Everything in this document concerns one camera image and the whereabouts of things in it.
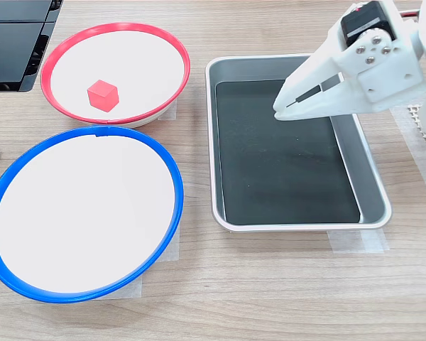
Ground small red cube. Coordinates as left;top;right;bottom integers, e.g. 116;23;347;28
86;79;120;114

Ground steel tray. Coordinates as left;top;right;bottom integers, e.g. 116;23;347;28
204;53;393;234

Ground black tray mat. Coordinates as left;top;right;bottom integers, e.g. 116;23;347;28
214;79;362;226

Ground translucent tape piece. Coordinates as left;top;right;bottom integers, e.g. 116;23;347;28
158;97;179;121
155;225;180;264
327;229;391;254
92;272;143;301

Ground red-rimmed white plate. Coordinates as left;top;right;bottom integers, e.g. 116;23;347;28
40;22;192;129

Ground blue-rimmed white plate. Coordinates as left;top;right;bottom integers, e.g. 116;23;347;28
0;124;185;305

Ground black electronic device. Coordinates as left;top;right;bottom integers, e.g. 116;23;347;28
0;0;65;94

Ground pale perforated base plate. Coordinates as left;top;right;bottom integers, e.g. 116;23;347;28
406;102;426;166

